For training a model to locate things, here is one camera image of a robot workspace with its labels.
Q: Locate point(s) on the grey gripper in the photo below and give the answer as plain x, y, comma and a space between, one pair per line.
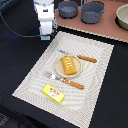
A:
46, 29

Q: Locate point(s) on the orange bread loaf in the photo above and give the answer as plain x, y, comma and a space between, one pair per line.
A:
68, 65

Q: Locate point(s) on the yellow butter box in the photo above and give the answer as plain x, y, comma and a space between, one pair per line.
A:
53, 93

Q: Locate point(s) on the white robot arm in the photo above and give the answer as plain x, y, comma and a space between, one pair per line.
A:
45, 13

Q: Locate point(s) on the round wooden plate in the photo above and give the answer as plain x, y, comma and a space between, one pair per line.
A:
60, 70

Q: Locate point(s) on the pink wooden board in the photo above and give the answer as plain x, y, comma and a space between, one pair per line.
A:
106, 27

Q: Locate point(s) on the beige bowl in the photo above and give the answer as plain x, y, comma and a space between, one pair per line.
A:
122, 15

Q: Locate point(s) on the woven beige placemat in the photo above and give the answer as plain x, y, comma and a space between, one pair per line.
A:
78, 104

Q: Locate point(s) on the grey saucepan with handle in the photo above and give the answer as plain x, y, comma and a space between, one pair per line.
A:
67, 9

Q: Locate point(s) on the fork with wooden handle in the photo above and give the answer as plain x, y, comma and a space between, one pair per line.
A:
66, 81

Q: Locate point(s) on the grey pot with handles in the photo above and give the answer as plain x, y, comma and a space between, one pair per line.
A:
91, 12

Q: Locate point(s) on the knife with wooden handle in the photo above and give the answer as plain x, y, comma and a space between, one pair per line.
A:
79, 56

